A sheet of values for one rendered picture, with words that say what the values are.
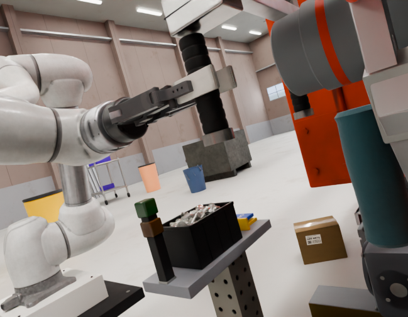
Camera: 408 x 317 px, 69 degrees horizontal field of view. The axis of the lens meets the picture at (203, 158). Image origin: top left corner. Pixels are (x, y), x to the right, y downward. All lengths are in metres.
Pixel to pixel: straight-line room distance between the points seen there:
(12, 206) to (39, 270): 9.03
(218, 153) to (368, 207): 5.07
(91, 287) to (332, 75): 1.06
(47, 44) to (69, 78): 10.92
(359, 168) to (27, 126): 0.57
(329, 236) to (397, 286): 0.88
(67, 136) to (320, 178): 0.74
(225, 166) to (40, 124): 5.15
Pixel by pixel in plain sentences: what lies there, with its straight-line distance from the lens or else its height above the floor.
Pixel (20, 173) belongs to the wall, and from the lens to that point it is 10.40.
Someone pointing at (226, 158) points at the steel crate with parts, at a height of 0.38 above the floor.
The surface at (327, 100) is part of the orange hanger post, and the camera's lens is 0.97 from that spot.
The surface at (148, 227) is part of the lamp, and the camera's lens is 0.74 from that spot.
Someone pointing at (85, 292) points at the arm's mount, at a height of 0.36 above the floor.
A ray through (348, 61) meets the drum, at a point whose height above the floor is 0.81.
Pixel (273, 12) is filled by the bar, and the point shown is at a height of 0.95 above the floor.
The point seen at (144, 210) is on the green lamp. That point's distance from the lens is 0.73.
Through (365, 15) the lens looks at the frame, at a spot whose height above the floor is 0.81.
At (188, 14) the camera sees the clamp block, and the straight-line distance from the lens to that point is 0.41.
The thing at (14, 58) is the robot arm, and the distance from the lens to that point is 1.13.
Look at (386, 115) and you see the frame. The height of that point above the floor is 0.74.
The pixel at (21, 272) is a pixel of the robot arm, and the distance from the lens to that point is 1.25.
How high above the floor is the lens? 0.75
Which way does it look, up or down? 3 degrees down
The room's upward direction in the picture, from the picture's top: 16 degrees counter-clockwise
